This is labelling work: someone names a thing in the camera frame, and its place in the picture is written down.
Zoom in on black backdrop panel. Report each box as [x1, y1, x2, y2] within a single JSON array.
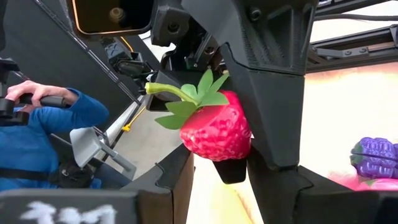
[[0, 0, 162, 131]]

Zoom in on thin yellow cable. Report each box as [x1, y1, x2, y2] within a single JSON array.
[[120, 35, 147, 133]]

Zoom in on person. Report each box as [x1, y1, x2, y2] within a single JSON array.
[[0, 80, 133, 190]]

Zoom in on person's hand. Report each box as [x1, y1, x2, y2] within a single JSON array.
[[5, 80, 78, 113]]

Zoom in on grey chair armrest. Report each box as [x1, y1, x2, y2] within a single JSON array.
[[70, 127, 137, 181]]

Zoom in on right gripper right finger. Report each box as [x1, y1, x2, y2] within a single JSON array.
[[248, 149, 398, 224]]

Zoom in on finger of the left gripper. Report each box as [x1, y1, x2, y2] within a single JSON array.
[[183, 0, 318, 170], [213, 157, 249, 185]]

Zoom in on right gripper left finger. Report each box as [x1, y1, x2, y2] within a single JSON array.
[[0, 144, 195, 224]]

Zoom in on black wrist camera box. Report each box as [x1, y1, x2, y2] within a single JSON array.
[[67, 0, 157, 37]]

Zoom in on long-stemmed toy strawberry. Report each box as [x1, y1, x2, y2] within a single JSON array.
[[145, 68, 253, 162]]

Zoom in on purple toy grapes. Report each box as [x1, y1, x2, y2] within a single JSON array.
[[349, 136, 398, 180]]

